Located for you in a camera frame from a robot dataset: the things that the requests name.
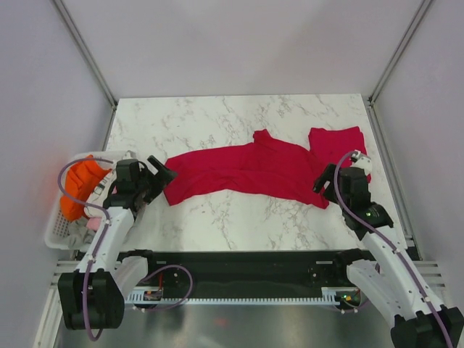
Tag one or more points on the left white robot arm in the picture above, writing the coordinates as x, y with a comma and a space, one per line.
93, 295

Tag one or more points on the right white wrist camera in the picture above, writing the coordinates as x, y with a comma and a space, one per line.
362, 161

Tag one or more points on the orange t-shirt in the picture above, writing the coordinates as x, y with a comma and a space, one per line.
80, 181

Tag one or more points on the pink t-shirt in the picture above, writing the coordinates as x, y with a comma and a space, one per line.
93, 223

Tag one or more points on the right aluminium frame post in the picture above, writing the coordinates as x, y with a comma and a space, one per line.
400, 49

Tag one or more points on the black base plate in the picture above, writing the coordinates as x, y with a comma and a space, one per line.
249, 274

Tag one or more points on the white printed t-shirt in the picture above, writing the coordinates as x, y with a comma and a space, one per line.
94, 203

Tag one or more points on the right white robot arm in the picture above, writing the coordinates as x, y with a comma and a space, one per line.
391, 282

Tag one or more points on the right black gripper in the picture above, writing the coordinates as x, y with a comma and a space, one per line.
327, 175

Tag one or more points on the aluminium frame post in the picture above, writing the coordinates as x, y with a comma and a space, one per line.
400, 49
84, 50

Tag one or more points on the red t-shirt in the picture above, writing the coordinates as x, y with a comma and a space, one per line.
266, 166
329, 146

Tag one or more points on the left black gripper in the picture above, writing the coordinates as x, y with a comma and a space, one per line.
164, 176

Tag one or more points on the folded red t-shirt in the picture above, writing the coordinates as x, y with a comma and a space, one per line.
329, 146

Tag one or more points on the grey t-shirt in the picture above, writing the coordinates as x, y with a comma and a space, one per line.
79, 234

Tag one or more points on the white plastic laundry basket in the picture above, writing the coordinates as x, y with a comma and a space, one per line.
56, 230

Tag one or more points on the left aluminium frame post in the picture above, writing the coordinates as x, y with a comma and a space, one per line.
84, 50

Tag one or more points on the white slotted cable duct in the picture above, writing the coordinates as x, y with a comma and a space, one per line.
328, 297

